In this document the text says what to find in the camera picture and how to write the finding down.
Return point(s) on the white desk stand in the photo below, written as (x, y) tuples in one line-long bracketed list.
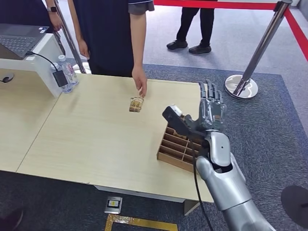
[(41, 67)]

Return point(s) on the dark grey carpet mat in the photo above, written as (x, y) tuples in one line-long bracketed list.
[(264, 127)]

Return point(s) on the clear water bottle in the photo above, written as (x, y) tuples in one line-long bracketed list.
[(71, 75), (54, 66)]

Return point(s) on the person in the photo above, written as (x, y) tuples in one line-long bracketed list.
[(108, 38), (24, 11), (192, 22)]

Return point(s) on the chrome stanchion post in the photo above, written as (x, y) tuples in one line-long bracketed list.
[(69, 39), (262, 44)]

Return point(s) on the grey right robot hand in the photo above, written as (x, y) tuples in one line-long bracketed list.
[(213, 111)]

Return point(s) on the grey laptop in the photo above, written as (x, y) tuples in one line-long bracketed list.
[(16, 41)]

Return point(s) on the red barrier belt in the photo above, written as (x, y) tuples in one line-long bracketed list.
[(217, 4), (298, 32)]

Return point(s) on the black computer mouse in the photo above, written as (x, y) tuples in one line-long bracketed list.
[(8, 77)]

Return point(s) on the person's left forearm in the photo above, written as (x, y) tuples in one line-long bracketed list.
[(138, 51)]

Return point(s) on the black round base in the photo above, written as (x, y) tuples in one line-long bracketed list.
[(296, 207)]

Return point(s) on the person's right hand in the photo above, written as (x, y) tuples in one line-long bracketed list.
[(84, 48)]

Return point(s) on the black power adapter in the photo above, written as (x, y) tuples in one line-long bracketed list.
[(60, 79)]

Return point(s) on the black wristwatch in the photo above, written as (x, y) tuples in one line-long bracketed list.
[(51, 9)]

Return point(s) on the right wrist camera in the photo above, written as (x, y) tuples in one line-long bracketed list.
[(173, 116)]

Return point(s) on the autumn trees card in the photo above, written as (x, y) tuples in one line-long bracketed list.
[(136, 105)]

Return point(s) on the person's right forearm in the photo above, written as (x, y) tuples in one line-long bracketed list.
[(75, 22)]

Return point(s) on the wooden card organizer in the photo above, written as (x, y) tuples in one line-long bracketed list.
[(173, 150)]

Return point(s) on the person's left hand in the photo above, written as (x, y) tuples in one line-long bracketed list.
[(56, 20), (140, 79)]

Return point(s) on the metal floor socket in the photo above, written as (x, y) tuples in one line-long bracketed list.
[(112, 205)]

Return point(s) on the dark rounded floor object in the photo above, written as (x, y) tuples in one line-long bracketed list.
[(10, 220)]

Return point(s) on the yellow floor tape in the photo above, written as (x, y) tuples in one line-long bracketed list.
[(144, 223)]

